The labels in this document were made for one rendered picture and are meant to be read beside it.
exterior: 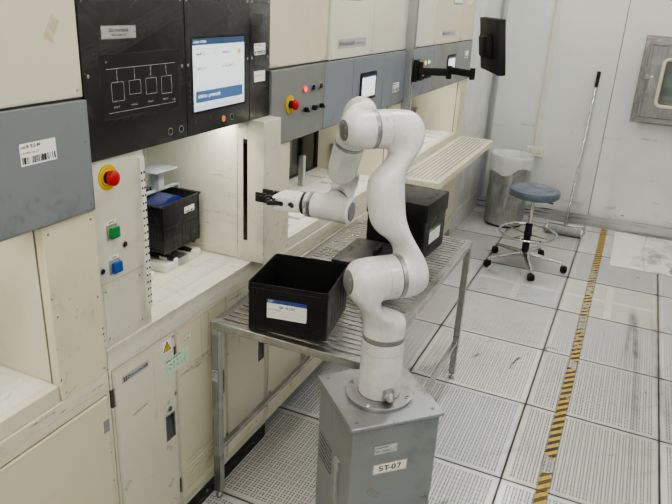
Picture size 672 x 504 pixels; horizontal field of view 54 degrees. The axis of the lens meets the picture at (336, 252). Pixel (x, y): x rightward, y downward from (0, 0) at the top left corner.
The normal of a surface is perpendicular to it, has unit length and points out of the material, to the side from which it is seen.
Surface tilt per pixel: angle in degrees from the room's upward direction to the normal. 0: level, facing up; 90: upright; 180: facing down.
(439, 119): 90
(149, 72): 90
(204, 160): 90
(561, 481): 0
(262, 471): 0
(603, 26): 90
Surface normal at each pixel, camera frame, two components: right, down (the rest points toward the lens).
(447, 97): -0.42, 0.31
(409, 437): 0.35, 0.36
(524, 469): 0.05, -0.93
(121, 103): 0.91, 0.19
